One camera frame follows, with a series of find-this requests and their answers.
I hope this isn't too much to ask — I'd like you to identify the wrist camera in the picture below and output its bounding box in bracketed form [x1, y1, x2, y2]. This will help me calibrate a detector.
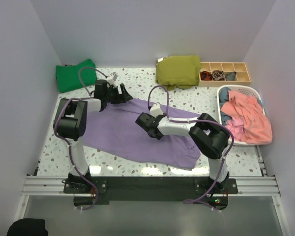
[149, 103, 163, 118]
[106, 73, 118, 86]

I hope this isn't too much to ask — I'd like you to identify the purple t-shirt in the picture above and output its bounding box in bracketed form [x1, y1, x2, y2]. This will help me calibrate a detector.
[83, 98, 200, 169]

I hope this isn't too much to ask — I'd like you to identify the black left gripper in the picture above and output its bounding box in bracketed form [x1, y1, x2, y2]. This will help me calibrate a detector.
[104, 84, 132, 105]

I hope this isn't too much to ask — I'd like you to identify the black cloth at corner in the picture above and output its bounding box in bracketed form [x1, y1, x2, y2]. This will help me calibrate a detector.
[7, 218, 49, 236]

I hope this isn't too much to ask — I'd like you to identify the aluminium rail frame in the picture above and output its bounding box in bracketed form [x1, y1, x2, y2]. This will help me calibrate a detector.
[21, 143, 292, 236]

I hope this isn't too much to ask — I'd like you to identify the orange black cloth roll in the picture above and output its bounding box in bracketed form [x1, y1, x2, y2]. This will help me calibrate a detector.
[200, 71, 212, 81]

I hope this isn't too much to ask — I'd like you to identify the folded olive green t-shirt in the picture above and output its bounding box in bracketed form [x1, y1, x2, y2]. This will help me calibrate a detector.
[155, 55, 201, 90]

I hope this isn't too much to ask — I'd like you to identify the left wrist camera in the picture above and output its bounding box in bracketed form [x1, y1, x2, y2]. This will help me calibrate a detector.
[106, 73, 118, 86]

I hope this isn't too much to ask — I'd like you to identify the wooden compartment box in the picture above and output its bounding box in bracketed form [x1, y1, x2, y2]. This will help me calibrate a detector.
[198, 62, 251, 87]

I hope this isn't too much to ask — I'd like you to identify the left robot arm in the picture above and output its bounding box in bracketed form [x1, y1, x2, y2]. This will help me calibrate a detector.
[53, 80, 133, 193]

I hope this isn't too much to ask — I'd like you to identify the white laundry basket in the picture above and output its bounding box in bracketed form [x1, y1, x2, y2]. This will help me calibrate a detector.
[217, 86, 273, 146]

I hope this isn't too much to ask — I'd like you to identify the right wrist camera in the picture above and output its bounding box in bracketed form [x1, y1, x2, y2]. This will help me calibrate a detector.
[149, 103, 163, 118]

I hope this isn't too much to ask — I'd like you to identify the patterned brown cloth roll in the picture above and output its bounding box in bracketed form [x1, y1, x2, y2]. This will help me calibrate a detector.
[212, 70, 225, 81]

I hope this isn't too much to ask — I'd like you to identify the dark grey cloth roll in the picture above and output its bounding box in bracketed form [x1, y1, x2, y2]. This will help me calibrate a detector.
[224, 71, 236, 81]

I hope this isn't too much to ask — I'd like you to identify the pink t-shirt in basket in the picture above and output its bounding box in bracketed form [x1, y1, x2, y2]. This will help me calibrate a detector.
[221, 90, 273, 145]

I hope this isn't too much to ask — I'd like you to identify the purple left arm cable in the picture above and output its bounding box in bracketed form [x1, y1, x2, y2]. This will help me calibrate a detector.
[53, 66, 109, 211]

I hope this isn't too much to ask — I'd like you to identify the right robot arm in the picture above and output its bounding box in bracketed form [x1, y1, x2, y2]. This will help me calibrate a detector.
[135, 113, 233, 193]

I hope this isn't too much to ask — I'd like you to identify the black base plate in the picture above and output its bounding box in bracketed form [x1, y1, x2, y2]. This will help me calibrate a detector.
[62, 176, 238, 209]

